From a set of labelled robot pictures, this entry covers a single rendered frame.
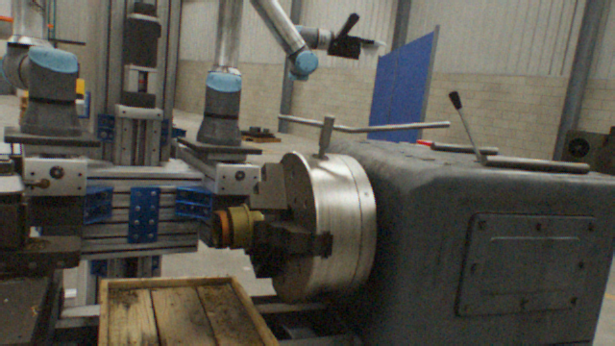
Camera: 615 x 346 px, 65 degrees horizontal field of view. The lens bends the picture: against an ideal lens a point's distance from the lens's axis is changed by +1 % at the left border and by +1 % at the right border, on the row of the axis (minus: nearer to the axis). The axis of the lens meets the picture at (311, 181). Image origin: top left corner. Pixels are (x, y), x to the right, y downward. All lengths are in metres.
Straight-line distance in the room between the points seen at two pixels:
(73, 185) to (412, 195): 0.87
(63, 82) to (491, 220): 1.13
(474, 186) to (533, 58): 11.13
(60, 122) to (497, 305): 1.18
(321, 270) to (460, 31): 12.35
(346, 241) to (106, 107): 1.05
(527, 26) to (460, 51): 1.65
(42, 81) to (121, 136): 0.29
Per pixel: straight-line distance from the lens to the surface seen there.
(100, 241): 1.56
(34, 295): 0.94
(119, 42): 1.69
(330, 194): 0.88
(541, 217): 1.09
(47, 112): 1.48
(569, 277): 1.20
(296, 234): 0.86
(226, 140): 1.58
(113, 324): 1.02
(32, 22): 1.62
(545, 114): 11.66
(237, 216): 0.93
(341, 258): 0.89
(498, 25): 12.60
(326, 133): 0.94
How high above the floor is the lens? 1.35
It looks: 10 degrees down
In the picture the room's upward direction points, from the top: 7 degrees clockwise
